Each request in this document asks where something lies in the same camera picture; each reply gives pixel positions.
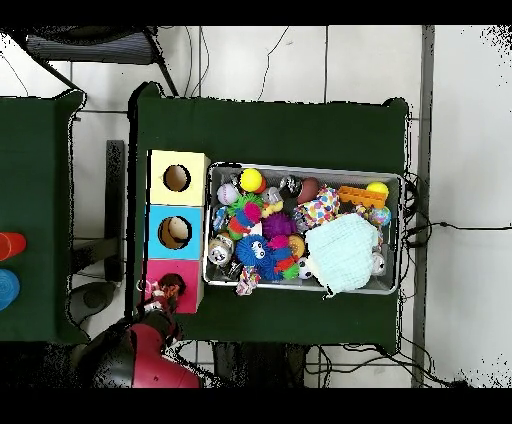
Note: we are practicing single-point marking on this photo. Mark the side table green cloth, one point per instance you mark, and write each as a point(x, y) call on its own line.
point(32, 168)

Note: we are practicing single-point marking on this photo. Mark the crushed drink can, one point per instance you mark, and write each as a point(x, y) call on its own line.
point(220, 251)

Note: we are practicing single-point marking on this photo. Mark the blue spiky toy with eyes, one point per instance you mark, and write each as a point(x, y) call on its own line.
point(248, 250)

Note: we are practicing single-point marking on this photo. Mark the white baseball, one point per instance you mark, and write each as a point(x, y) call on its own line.
point(227, 194)

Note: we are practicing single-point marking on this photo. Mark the mint green knitted cloth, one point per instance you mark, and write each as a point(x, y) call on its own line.
point(342, 252)

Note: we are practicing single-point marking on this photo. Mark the dark grey floor object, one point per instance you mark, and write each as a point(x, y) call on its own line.
point(94, 298)

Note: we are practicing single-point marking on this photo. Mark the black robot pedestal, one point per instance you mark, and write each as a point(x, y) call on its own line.
point(260, 368)

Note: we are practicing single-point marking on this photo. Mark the long orange plastic block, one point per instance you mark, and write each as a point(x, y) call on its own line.
point(362, 196)

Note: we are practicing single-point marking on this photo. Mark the red plastic cup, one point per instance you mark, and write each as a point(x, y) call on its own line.
point(14, 246)

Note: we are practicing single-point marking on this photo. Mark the black striped chair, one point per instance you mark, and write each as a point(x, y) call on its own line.
point(88, 48)

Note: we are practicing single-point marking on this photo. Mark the yellow smooth ball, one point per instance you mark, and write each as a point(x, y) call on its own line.
point(250, 180)

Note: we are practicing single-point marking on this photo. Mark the pink blue orange spiky caterpillar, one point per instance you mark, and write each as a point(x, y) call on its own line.
point(248, 214)

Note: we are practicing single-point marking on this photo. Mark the blue plastic cup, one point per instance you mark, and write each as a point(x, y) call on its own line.
point(8, 290)

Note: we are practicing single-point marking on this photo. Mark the wooden box with three holes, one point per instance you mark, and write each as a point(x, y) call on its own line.
point(176, 196)

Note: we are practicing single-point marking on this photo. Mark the polka dot cloth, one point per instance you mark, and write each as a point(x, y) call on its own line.
point(320, 208)

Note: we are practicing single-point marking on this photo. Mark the dark green table cloth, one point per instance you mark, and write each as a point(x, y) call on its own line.
point(260, 132)

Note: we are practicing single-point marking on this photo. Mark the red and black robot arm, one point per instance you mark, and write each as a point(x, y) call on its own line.
point(152, 360)

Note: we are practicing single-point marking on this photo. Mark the purple spiky ball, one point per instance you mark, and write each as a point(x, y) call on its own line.
point(278, 225)

